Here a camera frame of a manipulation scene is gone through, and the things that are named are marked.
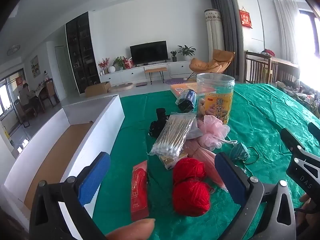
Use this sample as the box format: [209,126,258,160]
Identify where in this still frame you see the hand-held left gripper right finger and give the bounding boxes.
[214,152,297,240]

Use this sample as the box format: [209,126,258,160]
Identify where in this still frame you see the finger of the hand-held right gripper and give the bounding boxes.
[308,122,320,137]
[280,127,320,198]

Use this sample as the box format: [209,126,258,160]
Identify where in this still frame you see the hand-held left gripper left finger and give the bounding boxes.
[29,151,111,240]

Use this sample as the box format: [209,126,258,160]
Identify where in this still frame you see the teal face mask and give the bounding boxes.
[230,142,260,165]

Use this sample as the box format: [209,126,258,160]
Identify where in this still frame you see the pink packet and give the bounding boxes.
[185,140,228,193]

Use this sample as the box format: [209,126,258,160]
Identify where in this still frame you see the white cardboard box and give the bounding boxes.
[2,94,125,233]

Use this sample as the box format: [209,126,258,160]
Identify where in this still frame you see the cotton swab packet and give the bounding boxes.
[148,112,197,159]

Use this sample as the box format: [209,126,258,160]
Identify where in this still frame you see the person's right hand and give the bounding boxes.
[299,194,320,214]

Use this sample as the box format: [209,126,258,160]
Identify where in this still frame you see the person's left hand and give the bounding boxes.
[105,218,156,240]

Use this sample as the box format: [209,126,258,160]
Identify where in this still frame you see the red yarn ball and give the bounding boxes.
[172,158,207,184]
[172,180,212,217]

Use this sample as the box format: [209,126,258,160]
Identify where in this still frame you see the red packet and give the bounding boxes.
[130,159,150,222]

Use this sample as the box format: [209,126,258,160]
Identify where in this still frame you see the pink mesh bath pouf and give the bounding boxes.
[197,116,238,151]

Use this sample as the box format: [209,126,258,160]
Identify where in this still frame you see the green tablecloth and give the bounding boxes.
[92,83,320,240]

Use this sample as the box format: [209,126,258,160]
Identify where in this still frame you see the white tissue packet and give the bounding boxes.
[186,122,201,140]

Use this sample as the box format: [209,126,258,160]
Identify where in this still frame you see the small beige box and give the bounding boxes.
[159,152,190,170]

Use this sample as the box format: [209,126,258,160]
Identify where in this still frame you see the clear plastic snack jar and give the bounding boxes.
[196,73,236,125]

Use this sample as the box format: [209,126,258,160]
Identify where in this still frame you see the dark wooden crib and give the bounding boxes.
[244,50,300,84]

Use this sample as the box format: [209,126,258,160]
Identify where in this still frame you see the black bag roll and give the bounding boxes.
[175,89,198,113]

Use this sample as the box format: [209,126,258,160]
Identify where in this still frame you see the brown cardboard box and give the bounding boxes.
[85,81,112,97]

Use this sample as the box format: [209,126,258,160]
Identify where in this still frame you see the beige floor cushion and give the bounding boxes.
[109,82,134,93]

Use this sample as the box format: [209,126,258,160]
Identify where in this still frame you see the wooden dining chair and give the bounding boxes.
[37,78,60,109]
[14,99,38,126]

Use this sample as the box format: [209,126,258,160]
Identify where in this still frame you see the orange book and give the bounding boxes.
[170,81,199,98]

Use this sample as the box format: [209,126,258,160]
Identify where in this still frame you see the white sheer curtain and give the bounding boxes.
[274,0,300,64]

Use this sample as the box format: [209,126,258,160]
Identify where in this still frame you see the white television cabinet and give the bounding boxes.
[99,60,194,87]

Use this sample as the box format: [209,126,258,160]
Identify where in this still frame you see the purple round mat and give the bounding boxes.
[164,78,188,85]

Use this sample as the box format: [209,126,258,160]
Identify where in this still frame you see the red flowers in vase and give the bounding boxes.
[98,58,110,76]

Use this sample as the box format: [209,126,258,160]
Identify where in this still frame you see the orange lounge chair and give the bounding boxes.
[189,49,235,79]

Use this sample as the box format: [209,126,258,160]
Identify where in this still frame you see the bushy green potted plant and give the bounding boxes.
[113,56,127,70]

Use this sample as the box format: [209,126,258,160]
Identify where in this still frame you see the black display cabinet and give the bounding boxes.
[65,11,101,94]

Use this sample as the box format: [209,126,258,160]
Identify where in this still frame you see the wooden stool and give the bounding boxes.
[144,67,168,85]

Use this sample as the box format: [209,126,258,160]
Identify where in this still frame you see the grey curtain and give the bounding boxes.
[210,0,244,83]

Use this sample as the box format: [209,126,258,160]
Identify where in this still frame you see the large green potted plant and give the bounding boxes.
[178,45,197,61]

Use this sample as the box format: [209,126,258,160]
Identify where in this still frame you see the black television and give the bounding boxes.
[129,41,169,67]

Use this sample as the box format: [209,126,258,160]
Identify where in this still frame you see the covered standing air conditioner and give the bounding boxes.
[204,9,225,52]

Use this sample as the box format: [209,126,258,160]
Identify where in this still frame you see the round ceiling light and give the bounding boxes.
[7,44,21,56]

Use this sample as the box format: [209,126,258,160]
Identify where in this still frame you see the wall painting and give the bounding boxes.
[30,55,41,78]

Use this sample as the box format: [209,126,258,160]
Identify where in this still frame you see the red wall calendar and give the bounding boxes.
[239,9,253,29]

